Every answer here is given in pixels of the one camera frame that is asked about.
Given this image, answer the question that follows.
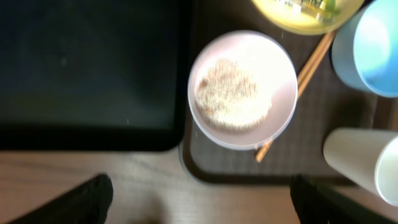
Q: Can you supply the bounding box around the rice in pink bowl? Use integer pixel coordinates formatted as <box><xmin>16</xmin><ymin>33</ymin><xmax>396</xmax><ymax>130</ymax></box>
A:
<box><xmin>195</xmin><ymin>60</ymin><xmax>272</xmax><ymax>133</ymax></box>

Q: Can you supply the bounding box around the black plastic tray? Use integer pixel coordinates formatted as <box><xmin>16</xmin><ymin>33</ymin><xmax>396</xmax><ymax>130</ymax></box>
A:
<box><xmin>1</xmin><ymin>0</ymin><xmax>192</xmax><ymax>151</ymax></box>

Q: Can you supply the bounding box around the green orange snack wrapper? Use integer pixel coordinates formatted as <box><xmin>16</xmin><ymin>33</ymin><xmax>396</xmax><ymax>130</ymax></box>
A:
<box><xmin>274</xmin><ymin>0</ymin><xmax>340</xmax><ymax>23</ymax></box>

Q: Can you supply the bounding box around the lower wooden chopstick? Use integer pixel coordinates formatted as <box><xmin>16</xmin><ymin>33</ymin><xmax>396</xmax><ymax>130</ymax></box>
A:
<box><xmin>256</xmin><ymin>30</ymin><xmax>339</xmax><ymax>164</ymax></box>

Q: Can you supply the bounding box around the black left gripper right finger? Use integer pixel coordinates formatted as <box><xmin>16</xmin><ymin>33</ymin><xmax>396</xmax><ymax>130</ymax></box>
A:
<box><xmin>289</xmin><ymin>175</ymin><xmax>395</xmax><ymax>224</ymax></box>

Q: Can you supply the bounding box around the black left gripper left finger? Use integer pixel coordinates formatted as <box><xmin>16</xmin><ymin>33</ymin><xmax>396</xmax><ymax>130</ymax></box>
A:
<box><xmin>10</xmin><ymin>174</ymin><xmax>113</xmax><ymax>224</ymax></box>

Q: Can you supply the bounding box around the pale green cup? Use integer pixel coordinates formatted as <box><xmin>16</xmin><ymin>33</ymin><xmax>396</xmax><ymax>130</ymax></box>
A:
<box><xmin>323</xmin><ymin>128</ymin><xmax>397</xmax><ymax>207</ymax></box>

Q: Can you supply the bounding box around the wooden chopstick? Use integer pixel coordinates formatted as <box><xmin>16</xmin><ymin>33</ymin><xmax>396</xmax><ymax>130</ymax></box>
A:
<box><xmin>254</xmin><ymin>30</ymin><xmax>336</xmax><ymax>159</ymax></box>
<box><xmin>256</xmin><ymin>30</ymin><xmax>339</xmax><ymax>164</ymax></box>

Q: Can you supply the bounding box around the yellow plate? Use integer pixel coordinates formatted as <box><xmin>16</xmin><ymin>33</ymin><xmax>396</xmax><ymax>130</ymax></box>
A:
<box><xmin>252</xmin><ymin>0</ymin><xmax>364</xmax><ymax>35</ymax></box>

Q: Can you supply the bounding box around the blue bowl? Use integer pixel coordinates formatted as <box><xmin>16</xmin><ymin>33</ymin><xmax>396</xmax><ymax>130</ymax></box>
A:
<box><xmin>331</xmin><ymin>0</ymin><xmax>397</xmax><ymax>98</ymax></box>

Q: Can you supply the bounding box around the upper wooden chopstick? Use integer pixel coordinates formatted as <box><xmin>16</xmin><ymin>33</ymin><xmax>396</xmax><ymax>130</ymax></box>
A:
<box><xmin>254</xmin><ymin>30</ymin><xmax>336</xmax><ymax>159</ymax></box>

